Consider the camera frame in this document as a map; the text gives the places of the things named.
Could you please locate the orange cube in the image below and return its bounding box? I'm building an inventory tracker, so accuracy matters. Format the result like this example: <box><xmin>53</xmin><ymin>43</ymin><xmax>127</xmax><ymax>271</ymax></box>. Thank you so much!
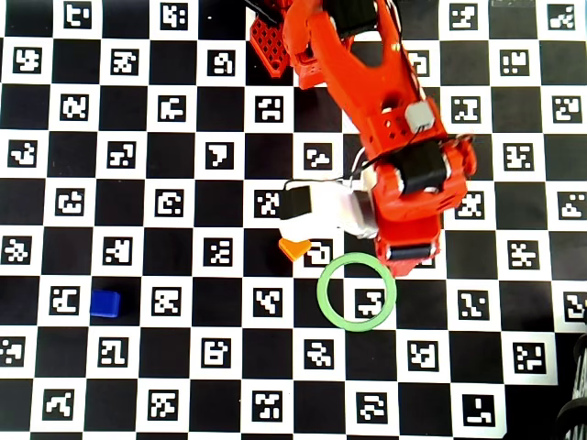
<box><xmin>278</xmin><ymin>236</ymin><xmax>313</xmax><ymax>262</ymax></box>

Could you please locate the red robot base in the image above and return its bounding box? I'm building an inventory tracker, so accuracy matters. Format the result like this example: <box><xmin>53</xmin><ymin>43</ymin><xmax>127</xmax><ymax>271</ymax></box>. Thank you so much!
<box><xmin>249</xmin><ymin>16</ymin><xmax>331</xmax><ymax>91</ymax></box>

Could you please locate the thin black camera cable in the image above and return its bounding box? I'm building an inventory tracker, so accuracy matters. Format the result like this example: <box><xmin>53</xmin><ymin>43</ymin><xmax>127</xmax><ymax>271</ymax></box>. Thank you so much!
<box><xmin>282</xmin><ymin>135</ymin><xmax>473</xmax><ymax>193</ymax></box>

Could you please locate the thick black plug cable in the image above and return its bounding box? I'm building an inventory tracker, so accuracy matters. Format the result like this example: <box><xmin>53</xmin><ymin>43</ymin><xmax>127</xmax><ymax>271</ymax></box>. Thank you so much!
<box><xmin>244</xmin><ymin>0</ymin><xmax>280</xmax><ymax>25</ymax></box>

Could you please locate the black tripod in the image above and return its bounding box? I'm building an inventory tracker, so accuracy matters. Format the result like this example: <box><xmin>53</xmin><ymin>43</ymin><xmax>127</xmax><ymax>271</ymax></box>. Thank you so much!
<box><xmin>556</xmin><ymin>333</ymin><xmax>587</xmax><ymax>440</ymax></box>

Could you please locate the blue cube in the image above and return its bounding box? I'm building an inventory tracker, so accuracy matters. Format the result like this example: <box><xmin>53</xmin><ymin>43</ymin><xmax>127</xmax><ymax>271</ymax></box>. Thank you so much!
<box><xmin>89</xmin><ymin>288</ymin><xmax>123</xmax><ymax>319</ymax></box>

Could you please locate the green ring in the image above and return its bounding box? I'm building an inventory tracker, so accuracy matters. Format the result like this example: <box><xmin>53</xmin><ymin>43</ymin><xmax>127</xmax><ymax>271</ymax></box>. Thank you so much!
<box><xmin>316</xmin><ymin>251</ymin><xmax>398</xmax><ymax>332</ymax></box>

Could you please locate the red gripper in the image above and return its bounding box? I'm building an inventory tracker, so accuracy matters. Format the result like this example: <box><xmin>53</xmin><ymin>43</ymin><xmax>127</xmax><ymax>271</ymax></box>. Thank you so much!
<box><xmin>372</xmin><ymin>136</ymin><xmax>479</xmax><ymax>280</ymax></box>

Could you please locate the black white marker checkerboard mat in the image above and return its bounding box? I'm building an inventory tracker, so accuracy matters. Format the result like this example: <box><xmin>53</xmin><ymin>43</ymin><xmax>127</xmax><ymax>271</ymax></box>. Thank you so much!
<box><xmin>0</xmin><ymin>0</ymin><xmax>587</xmax><ymax>436</ymax></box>

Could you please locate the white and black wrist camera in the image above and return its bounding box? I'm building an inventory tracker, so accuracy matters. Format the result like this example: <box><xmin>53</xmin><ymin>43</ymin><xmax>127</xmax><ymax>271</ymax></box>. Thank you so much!
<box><xmin>277</xmin><ymin>181</ymin><xmax>382</xmax><ymax>244</ymax></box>

